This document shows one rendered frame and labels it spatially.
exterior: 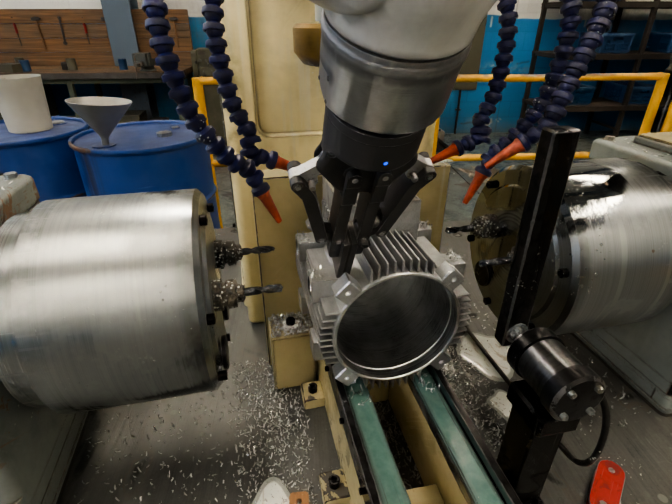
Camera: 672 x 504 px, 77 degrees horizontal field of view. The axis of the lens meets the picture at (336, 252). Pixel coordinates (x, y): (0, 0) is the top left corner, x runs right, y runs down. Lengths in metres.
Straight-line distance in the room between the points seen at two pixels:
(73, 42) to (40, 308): 5.49
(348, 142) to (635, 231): 0.42
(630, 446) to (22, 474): 0.78
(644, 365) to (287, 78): 0.72
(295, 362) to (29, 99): 2.04
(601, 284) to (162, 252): 0.50
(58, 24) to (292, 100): 5.30
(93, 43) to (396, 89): 5.61
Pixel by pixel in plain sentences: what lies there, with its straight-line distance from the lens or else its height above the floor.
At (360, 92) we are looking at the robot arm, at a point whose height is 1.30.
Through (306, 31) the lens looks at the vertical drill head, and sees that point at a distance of 0.48.
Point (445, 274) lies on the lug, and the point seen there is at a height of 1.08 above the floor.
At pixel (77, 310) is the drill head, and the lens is 0.47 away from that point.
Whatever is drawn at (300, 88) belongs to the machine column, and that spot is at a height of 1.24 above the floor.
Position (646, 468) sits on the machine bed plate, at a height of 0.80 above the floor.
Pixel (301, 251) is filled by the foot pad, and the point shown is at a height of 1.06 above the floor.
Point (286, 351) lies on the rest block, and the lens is 0.69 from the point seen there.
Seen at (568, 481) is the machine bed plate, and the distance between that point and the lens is 0.71.
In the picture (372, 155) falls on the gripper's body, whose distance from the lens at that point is 0.30.
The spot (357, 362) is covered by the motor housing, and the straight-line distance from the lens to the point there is 0.56.
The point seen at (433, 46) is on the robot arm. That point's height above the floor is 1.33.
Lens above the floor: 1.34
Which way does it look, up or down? 29 degrees down
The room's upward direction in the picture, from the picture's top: straight up
